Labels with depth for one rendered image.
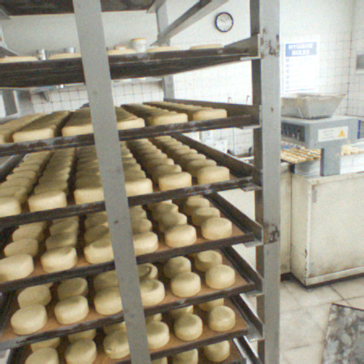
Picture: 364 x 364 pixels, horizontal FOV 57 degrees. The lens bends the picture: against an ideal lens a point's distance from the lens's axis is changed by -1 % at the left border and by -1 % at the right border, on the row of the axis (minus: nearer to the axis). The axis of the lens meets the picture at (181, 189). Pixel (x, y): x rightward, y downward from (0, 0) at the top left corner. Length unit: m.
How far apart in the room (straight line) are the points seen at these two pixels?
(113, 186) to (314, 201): 1.91
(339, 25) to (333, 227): 5.30
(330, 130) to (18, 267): 1.95
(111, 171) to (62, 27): 5.73
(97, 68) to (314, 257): 2.17
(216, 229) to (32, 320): 0.31
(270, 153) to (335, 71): 6.75
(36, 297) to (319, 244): 2.04
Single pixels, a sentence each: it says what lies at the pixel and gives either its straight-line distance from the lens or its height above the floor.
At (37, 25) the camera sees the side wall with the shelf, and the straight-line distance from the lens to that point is 6.20.
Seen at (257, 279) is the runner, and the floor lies 1.14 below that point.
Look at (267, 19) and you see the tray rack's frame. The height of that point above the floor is 1.53.
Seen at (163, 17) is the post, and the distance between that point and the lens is 1.08.
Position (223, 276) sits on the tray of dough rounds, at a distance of 0.59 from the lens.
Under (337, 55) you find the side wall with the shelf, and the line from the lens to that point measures 7.24.
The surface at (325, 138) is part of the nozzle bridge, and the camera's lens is 2.20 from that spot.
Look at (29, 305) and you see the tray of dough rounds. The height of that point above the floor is 1.15.
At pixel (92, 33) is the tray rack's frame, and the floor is 1.53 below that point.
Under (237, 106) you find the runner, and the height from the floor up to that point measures 1.42.
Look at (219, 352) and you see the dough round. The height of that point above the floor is 0.97.
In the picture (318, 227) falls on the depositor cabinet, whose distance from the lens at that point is 2.37.
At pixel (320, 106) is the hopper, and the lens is 2.28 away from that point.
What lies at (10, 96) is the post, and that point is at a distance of 1.06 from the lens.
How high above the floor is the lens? 1.46
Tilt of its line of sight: 17 degrees down
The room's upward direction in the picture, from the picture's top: 5 degrees counter-clockwise
